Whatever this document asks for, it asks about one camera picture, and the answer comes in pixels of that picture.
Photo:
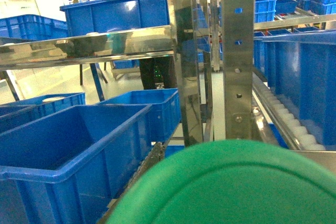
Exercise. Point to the black serrated right gripper finger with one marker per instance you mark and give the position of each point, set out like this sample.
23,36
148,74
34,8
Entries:
155,155

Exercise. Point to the large blue bin on shelf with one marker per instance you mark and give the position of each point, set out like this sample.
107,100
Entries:
301,74

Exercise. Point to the large blue target bin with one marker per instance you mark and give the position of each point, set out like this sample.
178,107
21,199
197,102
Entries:
68,166

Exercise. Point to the steel shelf upright post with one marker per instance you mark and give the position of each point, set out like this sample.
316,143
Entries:
237,39

